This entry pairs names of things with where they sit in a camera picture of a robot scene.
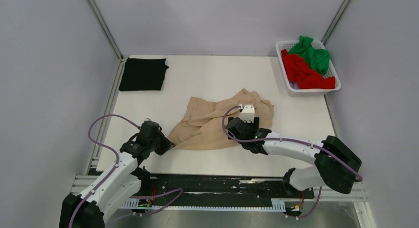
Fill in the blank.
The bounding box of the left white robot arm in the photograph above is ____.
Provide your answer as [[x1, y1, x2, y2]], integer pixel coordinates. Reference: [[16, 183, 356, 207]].
[[59, 120, 174, 228]]

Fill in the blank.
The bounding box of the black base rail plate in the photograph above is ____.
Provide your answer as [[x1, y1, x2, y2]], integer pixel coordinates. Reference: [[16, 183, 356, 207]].
[[135, 174, 314, 205]]

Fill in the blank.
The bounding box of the green t shirt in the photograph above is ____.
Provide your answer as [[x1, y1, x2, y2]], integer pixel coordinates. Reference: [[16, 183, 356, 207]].
[[289, 36, 330, 76]]

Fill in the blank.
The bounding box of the purple cable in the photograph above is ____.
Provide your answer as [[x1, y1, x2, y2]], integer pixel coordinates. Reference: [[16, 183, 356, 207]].
[[221, 105, 364, 220], [68, 114, 184, 228]]

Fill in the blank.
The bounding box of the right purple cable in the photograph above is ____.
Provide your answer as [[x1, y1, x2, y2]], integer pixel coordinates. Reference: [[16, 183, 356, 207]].
[[221, 105, 364, 220]]

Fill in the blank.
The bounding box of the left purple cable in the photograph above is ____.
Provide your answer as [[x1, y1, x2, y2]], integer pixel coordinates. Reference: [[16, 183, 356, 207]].
[[68, 114, 184, 228]]

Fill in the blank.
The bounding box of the folded black t shirt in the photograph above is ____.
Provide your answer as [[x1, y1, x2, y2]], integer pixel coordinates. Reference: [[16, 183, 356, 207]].
[[119, 58, 169, 91]]

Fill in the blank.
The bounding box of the red t shirt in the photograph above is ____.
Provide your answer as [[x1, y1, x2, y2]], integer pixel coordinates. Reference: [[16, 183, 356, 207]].
[[281, 49, 335, 90]]

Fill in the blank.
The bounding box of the beige t shirt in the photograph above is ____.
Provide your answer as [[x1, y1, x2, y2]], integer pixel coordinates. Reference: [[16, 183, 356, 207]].
[[168, 89, 274, 150]]

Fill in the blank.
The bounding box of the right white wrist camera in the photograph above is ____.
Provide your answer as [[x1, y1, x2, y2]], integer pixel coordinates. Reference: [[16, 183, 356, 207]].
[[238, 104, 255, 123]]

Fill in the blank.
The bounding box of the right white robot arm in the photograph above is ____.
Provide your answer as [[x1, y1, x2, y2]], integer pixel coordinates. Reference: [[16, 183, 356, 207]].
[[225, 117, 362, 197]]

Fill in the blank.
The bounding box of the lilac cloth in basket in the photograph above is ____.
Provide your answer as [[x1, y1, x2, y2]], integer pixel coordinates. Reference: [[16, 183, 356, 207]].
[[289, 81, 300, 90]]

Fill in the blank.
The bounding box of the white slotted cable duct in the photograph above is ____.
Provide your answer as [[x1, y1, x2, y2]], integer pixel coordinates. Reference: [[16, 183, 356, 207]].
[[119, 199, 286, 212]]

